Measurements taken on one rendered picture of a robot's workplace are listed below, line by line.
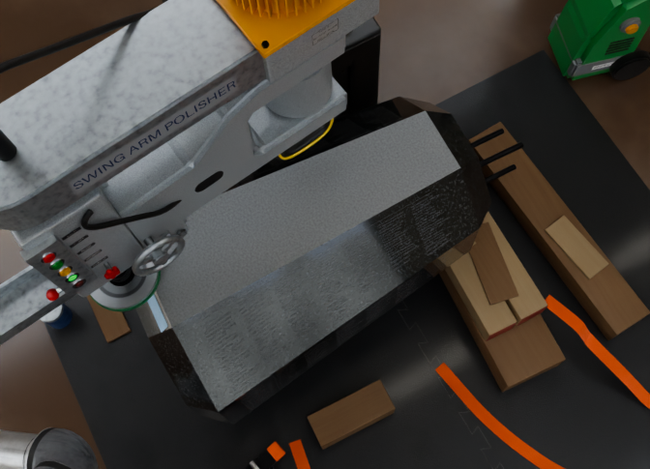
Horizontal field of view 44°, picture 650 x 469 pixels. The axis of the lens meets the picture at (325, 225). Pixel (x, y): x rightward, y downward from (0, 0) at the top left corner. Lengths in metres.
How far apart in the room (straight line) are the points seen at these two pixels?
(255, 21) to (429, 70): 2.01
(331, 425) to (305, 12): 1.72
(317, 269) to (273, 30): 0.97
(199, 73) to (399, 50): 2.09
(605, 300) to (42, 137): 2.21
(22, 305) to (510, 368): 1.71
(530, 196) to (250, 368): 1.38
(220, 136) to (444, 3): 2.13
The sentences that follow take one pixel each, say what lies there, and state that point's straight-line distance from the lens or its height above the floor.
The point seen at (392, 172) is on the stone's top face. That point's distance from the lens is 2.50.
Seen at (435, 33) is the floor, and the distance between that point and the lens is 3.74.
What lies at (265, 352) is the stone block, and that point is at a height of 0.66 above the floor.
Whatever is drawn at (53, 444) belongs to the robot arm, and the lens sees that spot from 1.60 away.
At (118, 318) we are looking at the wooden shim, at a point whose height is 0.03.
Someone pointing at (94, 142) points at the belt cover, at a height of 1.69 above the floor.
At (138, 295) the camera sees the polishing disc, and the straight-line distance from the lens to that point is 2.39.
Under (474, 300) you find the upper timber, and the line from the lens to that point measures 2.99.
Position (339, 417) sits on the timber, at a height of 0.14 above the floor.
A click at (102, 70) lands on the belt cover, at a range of 1.73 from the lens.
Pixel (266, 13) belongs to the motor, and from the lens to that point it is 1.71.
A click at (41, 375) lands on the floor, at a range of 3.38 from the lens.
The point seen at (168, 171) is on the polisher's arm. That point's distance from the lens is 1.93.
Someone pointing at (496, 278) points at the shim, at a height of 0.26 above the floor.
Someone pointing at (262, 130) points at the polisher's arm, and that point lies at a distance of 2.11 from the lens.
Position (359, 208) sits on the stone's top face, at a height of 0.82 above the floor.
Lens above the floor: 3.11
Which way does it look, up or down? 70 degrees down
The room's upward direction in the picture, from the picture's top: 6 degrees counter-clockwise
